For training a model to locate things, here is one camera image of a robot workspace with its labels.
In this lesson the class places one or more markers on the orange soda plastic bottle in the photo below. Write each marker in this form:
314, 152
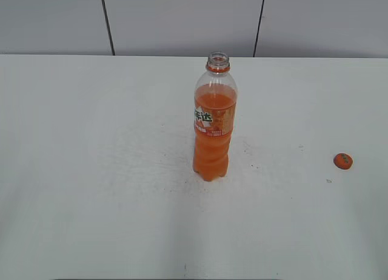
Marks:
215, 98

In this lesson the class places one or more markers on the orange bottle cap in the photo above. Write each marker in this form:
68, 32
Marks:
343, 161

